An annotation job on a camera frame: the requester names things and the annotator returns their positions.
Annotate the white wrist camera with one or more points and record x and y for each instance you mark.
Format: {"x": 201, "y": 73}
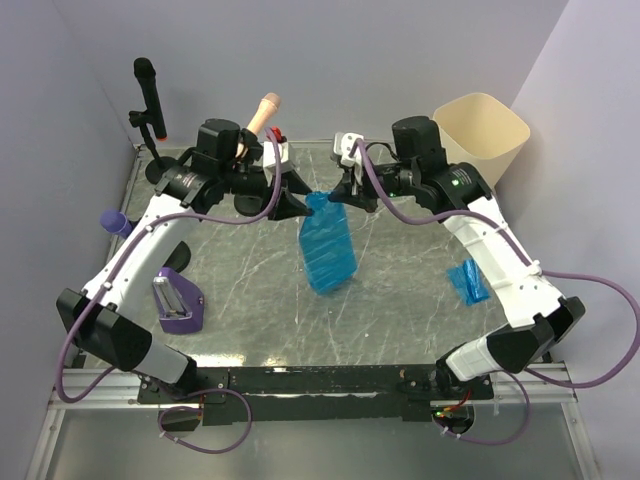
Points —
{"x": 345, "y": 153}
{"x": 277, "y": 145}

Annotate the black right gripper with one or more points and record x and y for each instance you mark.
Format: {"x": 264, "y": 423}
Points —
{"x": 352, "y": 189}

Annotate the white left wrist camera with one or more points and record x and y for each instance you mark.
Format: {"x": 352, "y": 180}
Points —
{"x": 277, "y": 145}

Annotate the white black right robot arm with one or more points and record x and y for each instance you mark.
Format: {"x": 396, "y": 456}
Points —
{"x": 538, "y": 315}

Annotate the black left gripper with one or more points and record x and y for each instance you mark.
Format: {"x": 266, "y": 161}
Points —
{"x": 288, "y": 205}

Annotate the purple microphone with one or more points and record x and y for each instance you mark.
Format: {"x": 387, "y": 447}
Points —
{"x": 116, "y": 223}

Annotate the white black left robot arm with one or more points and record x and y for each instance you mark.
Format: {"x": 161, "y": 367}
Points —
{"x": 227, "y": 159}

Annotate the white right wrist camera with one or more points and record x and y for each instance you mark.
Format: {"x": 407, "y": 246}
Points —
{"x": 345, "y": 153}

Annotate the cream plastic trash bin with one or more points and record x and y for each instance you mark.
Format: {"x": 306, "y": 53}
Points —
{"x": 480, "y": 130}

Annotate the peach pink microphone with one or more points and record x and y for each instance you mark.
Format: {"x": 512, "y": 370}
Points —
{"x": 267, "y": 108}

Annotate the purple wedge holder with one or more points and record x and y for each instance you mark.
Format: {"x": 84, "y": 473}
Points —
{"x": 179, "y": 302}

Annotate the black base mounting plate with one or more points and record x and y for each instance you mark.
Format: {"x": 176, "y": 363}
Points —
{"x": 409, "y": 392}

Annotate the aluminium rail frame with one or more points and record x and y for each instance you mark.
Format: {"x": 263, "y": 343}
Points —
{"x": 118, "y": 390}

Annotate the blue plastic trash bag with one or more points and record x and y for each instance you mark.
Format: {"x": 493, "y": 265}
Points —
{"x": 326, "y": 244}

